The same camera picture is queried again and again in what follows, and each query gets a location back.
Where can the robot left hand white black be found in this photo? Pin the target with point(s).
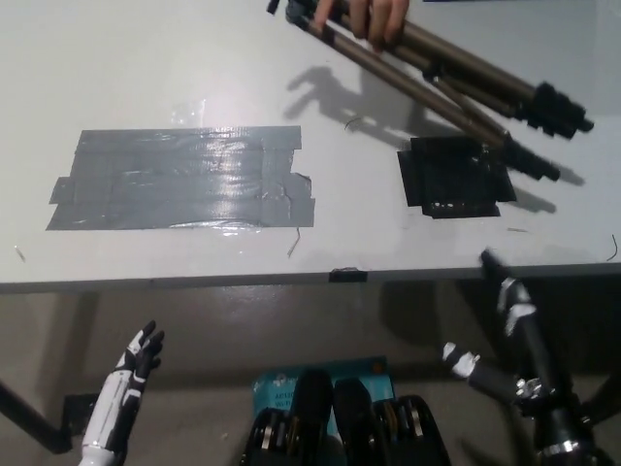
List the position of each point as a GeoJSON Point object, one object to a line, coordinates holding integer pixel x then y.
{"type": "Point", "coordinates": [112, 403]}

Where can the small black tape strip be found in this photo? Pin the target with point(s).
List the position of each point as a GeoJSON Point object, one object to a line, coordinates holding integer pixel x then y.
{"type": "Point", "coordinates": [347, 275]}

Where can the bronze and black camera tripod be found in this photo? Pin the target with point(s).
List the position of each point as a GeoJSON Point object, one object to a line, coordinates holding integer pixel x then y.
{"type": "Point", "coordinates": [439, 44]}

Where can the black metal table leg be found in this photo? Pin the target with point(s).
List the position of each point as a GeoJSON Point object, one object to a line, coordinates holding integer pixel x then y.
{"type": "Point", "coordinates": [34, 417]}

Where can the grey duct tape patch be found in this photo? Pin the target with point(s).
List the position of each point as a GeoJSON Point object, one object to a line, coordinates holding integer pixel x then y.
{"type": "Point", "coordinates": [179, 177]}

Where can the person's bare hand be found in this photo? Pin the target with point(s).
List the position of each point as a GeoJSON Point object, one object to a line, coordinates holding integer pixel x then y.
{"type": "Point", "coordinates": [383, 19]}

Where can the clear tape patch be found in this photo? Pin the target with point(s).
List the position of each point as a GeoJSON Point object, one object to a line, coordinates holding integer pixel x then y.
{"type": "Point", "coordinates": [186, 112]}

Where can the black tape square patch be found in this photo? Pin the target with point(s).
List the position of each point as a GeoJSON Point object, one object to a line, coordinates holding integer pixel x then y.
{"type": "Point", "coordinates": [453, 177]}

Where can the robot right hand white black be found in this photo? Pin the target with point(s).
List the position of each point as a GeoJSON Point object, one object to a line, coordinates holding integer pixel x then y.
{"type": "Point", "coordinates": [520, 315]}

